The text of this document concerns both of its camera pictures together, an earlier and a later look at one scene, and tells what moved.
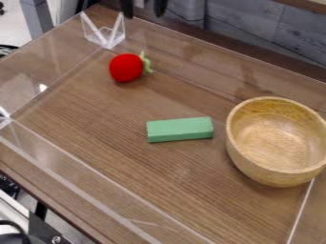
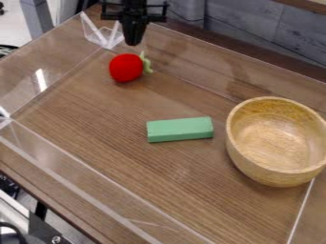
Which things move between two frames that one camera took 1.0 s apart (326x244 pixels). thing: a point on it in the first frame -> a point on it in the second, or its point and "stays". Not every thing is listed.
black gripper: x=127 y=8 -> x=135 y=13
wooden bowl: x=275 y=141 stays
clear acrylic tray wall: x=184 y=132 stays
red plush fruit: x=127 y=67 stays
